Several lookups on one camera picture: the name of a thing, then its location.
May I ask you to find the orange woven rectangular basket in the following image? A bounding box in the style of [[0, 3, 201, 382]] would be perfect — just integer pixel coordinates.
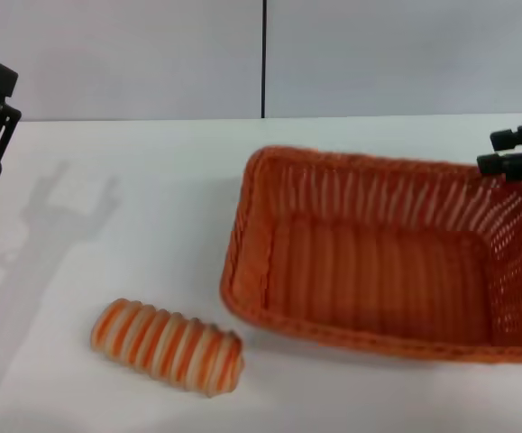
[[218, 144, 522, 364]]

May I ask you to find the orange white striped bread roll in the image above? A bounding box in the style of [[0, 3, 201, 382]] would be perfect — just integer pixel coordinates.
[[89, 297, 246, 399]]

